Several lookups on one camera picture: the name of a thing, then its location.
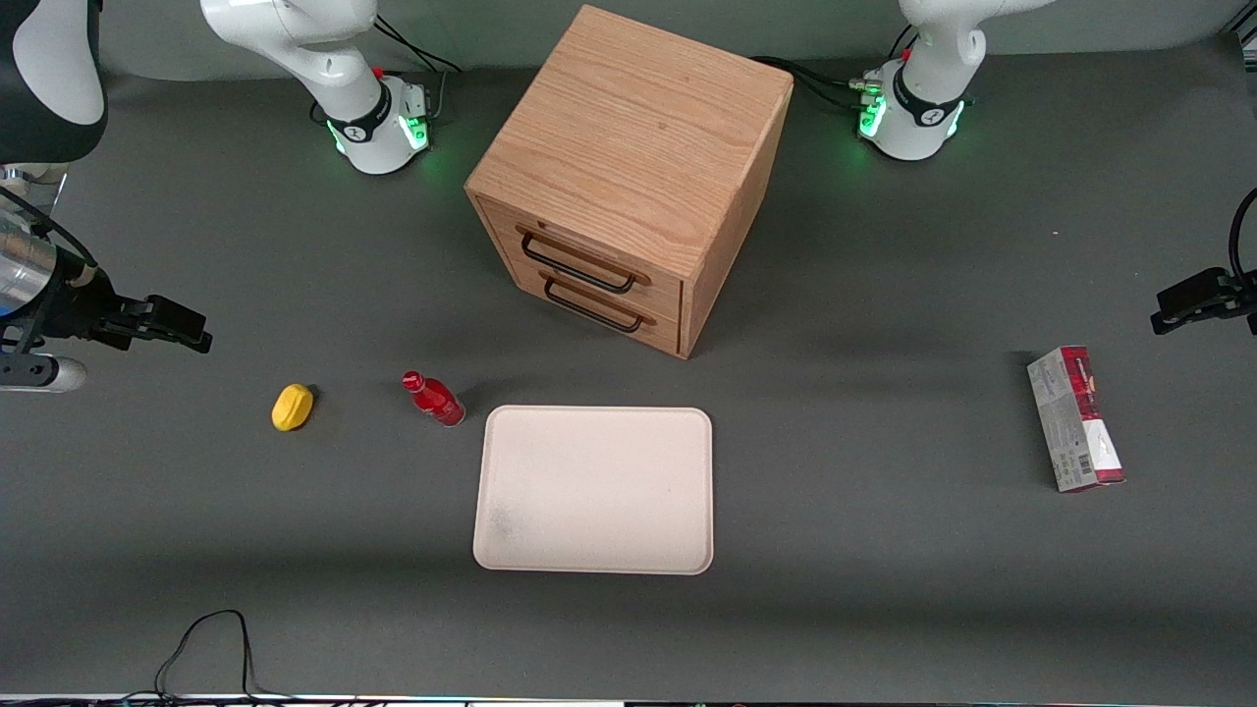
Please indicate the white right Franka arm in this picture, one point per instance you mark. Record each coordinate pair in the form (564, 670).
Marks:
(295, 39)

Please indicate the yellow lemon toy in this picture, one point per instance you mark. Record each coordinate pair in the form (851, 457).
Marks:
(292, 407)

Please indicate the grey and red carton box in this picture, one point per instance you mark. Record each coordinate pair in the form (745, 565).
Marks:
(1075, 420)

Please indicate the red coke bottle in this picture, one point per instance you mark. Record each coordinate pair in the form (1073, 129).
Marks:
(434, 400)

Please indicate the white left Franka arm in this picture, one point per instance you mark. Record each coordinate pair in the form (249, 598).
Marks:
(923, 88)

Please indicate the beige rectangular tray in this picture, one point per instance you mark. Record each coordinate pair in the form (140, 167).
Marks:
(594, 489)

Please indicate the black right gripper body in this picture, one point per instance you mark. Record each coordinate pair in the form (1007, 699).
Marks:
(81, 306)

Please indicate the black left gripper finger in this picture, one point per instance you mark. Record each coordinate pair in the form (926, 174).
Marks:
(1186, 302)

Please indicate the wooden two-drawer cabinet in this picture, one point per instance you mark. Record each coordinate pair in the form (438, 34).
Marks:
(638, 147)

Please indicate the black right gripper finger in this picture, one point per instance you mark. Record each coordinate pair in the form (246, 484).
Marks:
(182, 316)
(182, 342)

